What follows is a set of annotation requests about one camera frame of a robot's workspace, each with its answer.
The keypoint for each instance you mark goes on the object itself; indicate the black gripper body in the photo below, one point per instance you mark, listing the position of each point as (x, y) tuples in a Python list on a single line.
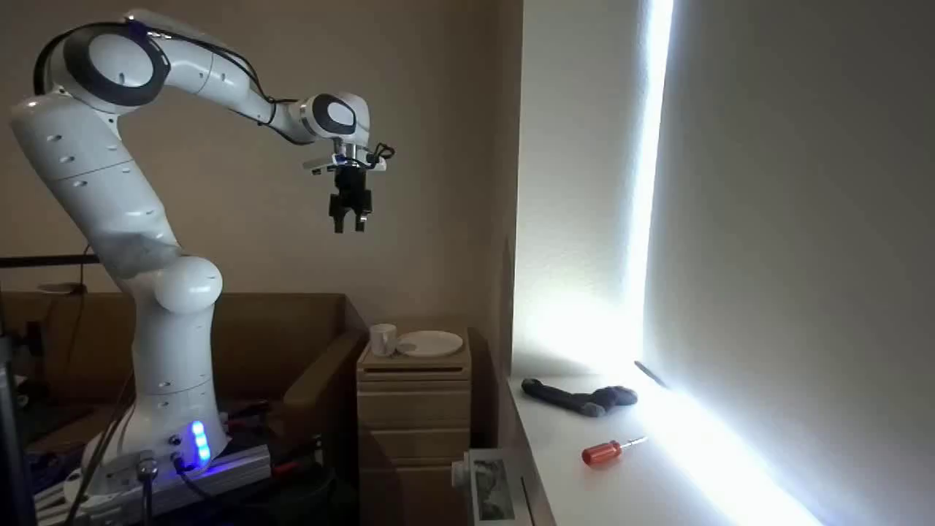
[(350, 187)]

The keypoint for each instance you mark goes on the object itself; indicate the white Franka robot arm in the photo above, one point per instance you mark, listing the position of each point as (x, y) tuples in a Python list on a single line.
[(106, 184)]

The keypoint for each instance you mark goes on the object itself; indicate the light wooden drawer cabinet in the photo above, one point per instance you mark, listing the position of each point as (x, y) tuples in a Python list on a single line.
[(414, 438)]

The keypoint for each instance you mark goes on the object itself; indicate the white mug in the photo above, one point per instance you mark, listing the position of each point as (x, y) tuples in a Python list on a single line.
[(385, 340)]

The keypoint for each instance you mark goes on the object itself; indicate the brown leather armchair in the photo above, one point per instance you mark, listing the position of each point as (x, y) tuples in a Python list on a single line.
[(281, 351)]

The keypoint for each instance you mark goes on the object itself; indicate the white bowl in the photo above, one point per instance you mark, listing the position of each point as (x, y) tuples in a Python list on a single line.
[(430, 343)]

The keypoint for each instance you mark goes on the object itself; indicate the narrow grey roller blind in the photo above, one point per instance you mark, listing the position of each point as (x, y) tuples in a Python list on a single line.
[(575, 165)]

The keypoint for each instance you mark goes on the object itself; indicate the dark cloth bundle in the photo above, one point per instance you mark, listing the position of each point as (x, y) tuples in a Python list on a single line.
[(575, 395)]

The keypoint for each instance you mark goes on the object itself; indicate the white windowsill shelf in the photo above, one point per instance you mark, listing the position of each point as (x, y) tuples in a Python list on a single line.
[(623, 485)]

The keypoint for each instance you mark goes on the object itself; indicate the large grey roller blind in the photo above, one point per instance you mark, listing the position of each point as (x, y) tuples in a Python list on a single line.
[(799, 224)]

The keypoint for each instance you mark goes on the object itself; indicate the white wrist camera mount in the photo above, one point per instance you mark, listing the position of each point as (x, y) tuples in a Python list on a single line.
[(360, 156)]

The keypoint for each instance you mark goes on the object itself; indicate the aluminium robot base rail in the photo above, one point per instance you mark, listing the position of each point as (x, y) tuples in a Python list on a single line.
[(148, 482)]

